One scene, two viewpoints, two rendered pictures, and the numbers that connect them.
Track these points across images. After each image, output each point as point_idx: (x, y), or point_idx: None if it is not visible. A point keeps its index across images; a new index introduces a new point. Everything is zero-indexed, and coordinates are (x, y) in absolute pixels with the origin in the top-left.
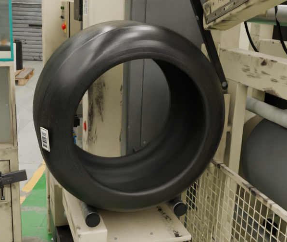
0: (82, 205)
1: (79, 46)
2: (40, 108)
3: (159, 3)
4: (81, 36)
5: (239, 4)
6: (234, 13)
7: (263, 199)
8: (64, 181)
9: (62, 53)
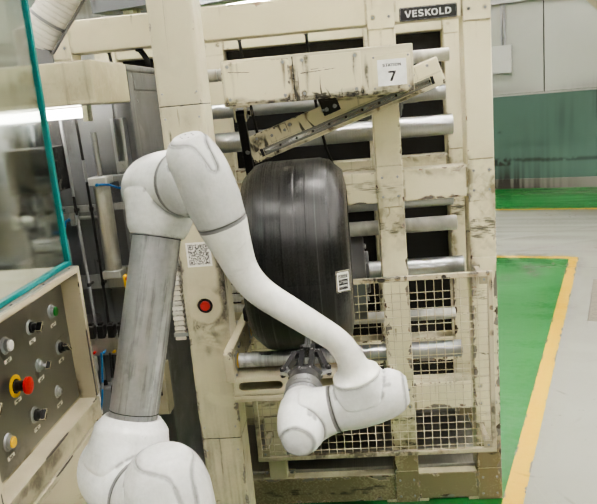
0: (325, 353)
1: (325, 186)
2: (327, 254)
3: (147, 147)
4: (298, 180)
5: (322, 130)
6: (311, 139)
7: (394, 278)
8: (344, 321)
9: (302, 199)
